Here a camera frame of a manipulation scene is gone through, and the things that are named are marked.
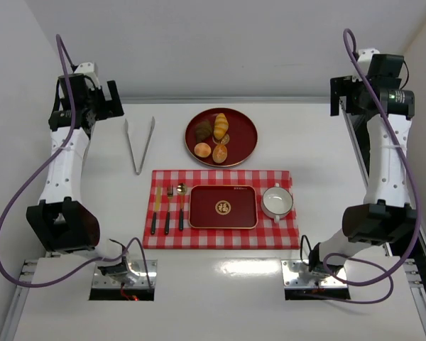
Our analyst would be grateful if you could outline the metal tongs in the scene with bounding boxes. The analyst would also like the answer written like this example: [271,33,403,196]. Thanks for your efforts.
[124,117,156,175]

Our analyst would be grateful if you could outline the round golden bread bun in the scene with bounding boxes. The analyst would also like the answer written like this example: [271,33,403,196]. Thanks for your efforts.
[194,142,212,158]

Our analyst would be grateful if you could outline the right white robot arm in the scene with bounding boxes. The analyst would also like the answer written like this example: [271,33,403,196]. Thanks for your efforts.
[308,48,417,275]

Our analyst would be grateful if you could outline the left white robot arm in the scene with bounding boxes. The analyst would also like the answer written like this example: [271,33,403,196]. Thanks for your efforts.
[26,62,138,286]

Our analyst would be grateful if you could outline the yellow striped bread loaf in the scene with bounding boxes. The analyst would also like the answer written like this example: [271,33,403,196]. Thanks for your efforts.
[213,113,229,140]

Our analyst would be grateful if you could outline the dark chocolate croissant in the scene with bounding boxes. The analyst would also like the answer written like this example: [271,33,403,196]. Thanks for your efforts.
[195,119,213,143]

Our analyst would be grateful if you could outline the round red plate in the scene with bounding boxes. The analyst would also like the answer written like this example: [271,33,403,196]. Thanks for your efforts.
[184,107,258,168]

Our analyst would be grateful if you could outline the sesame glazed bun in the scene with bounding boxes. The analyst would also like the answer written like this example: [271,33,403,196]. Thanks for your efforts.
[212,144,228,164]

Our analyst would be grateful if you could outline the small brown pastry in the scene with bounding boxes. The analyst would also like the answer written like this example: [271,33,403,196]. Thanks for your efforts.
[220,134,230,145]

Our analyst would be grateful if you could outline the white soup bowl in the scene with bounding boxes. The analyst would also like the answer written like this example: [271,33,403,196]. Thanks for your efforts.
[261,183,293,224]

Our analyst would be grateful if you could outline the red checkered cloth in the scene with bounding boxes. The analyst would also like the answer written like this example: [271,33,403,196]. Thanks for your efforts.
[143,169,300,250]

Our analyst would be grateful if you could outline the rectangular red tray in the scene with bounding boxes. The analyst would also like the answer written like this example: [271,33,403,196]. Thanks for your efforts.
[188,185,258,229]

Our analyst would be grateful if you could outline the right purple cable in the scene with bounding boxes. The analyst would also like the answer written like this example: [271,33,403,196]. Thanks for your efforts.
[322,28,423,304]

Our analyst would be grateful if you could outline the purple cable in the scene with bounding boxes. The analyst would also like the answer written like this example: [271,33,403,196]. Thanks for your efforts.
[0,33,153,293]
[322,28,423,304]

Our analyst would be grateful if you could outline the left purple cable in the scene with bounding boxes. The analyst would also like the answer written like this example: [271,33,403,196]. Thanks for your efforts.
[0,33,153,293]

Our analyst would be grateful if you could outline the gold knife black handle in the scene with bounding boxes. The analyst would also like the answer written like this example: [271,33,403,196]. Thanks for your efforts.
[150,187,162,235]

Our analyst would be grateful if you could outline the gold fork black handle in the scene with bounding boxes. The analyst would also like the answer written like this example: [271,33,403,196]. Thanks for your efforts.
[164,185,174,235]

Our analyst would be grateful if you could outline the gold spoon black handle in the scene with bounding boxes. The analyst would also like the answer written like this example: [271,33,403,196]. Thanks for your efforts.
[177,183,187,232]

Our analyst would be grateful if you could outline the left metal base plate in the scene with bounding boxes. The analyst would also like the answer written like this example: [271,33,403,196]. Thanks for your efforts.
[92,259,158,290]

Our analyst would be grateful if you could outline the metal base plate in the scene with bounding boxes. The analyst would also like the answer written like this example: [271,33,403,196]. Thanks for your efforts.
[281,259,347,290]
[92,259,158,290]

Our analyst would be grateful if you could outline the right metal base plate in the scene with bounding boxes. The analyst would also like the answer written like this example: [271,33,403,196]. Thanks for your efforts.
[281,259,347,290]

